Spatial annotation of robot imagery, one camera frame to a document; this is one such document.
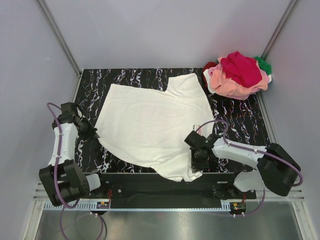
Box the aluminium corner post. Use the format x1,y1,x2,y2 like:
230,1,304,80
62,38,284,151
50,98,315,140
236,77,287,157
260,0,300,61
35,0,82,77

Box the white t-shirt red print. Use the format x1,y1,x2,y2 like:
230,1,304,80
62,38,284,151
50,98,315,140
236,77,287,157
95,73,214,182

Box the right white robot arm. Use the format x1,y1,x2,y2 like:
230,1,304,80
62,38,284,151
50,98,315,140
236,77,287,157
184,131,301,199

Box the dark red t-shirt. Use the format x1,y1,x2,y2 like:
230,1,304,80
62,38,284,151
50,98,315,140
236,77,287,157
202,61,218,88

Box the green t-shirt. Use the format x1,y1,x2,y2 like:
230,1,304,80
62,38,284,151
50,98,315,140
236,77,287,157
253,56,272,75

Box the grey slotted cable duct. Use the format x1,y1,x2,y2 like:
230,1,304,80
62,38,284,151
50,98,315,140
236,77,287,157
43,201,233,211

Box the aluminium rail profile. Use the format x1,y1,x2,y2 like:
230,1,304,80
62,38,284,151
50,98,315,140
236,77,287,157
32,181,305,202

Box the left aluminium corner post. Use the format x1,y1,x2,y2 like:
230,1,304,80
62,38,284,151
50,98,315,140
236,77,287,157
35,0,82,77

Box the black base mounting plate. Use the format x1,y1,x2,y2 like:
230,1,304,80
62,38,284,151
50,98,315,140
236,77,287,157
83,173,256,200

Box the magenta t-shirt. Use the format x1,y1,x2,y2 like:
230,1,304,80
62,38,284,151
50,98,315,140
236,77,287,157
219,51,262,88

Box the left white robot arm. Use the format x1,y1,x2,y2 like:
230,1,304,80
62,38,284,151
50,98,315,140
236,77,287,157
38,102,108,209

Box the right aluminium corner post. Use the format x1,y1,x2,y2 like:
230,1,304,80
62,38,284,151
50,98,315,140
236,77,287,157
260,0,300,61

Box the pink t-shirt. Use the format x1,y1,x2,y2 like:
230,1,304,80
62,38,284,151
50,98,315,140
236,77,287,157
207,62,272,100

